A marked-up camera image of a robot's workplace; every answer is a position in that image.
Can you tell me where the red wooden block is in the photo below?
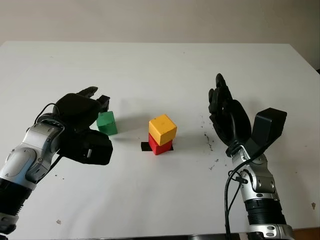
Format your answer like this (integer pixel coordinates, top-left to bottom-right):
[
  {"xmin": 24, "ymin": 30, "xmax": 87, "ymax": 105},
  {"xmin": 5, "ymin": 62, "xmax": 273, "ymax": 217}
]
[{"xmin": 148, "ymin": 132, "xmax": 174, "ymax": 156}]

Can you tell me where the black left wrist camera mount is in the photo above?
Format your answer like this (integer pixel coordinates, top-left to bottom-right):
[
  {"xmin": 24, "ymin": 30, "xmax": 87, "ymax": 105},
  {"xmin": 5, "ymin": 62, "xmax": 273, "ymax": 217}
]
[{"xmin": 59, "ymin": 128, "xmax": 114, "ymax": 166}]

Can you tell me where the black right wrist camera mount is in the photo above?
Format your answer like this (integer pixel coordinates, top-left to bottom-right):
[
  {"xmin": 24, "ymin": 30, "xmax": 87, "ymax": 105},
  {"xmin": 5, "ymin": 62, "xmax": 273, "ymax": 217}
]
[{"xmin": 243, "ymin": 107, "xmax": 288, "ymax": 161}]

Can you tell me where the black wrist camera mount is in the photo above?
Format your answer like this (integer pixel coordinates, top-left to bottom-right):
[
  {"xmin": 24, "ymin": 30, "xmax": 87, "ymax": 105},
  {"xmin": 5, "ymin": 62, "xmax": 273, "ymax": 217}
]
[
  {"xmin": 59, "ymin": 128, "xmax": 114, "ymax": 166},
  {"xmin": 243, "ymin": 107, "xmax": 288, "ymax": 161}
]

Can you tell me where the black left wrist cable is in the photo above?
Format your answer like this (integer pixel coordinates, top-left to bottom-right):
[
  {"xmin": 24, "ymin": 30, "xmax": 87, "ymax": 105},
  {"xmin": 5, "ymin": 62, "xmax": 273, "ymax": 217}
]
[{"xmin": 33, "ymin": 102, "xmax": 63, "ymax": 176}]

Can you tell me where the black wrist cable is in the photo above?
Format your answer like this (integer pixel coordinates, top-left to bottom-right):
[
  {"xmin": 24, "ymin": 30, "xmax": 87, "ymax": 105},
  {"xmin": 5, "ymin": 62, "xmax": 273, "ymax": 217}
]
[
  {"xmin": 33, "ymin": 102, "xmax": 63, "ymax": 176},
  {"xmin": 223, "ymin": 149, "xmax": 266, "ymax": 240}
]

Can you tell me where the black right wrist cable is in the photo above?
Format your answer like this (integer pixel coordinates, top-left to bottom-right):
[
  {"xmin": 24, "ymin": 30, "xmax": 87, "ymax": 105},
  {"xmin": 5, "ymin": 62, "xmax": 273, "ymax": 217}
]
[{"xmin": 223, "ymin": 149, "xmax": 266, "ymax": 240}]

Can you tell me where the yellow wooden block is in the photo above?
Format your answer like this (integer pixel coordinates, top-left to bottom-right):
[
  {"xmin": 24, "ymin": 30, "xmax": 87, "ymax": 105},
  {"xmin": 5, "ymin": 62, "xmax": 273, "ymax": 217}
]
[{"xmin": 148, "ymin": 113, "xmax": 178, "ymax": 146}]

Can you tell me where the black tape strip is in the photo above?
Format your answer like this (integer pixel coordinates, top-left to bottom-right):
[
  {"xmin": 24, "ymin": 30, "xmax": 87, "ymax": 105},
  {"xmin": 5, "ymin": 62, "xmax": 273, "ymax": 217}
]
[{"xmin": 140, "ymin": 141, "xmax": 174, "ymax": 153}]

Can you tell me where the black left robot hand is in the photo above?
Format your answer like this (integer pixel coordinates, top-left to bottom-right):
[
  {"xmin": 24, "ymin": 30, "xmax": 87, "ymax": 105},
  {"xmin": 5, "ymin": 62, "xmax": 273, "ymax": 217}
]
[{"xmin": 53, "ymin": 86, "xmax": 111, "ymax": 134}]

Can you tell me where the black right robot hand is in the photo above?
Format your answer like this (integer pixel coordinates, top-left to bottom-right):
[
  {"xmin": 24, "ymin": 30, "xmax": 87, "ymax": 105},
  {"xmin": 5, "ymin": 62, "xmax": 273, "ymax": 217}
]
[{"xmin": 208, "ymin": 73, "xmax": 253, "ymax": 158}]

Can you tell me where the green wooden block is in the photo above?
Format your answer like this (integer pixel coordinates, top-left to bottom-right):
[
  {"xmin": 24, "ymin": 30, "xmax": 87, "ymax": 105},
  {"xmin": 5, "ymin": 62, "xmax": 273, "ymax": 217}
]
[{"xmin": 96, "ymin": 110, "xmax": 118, "ymax": 136}]

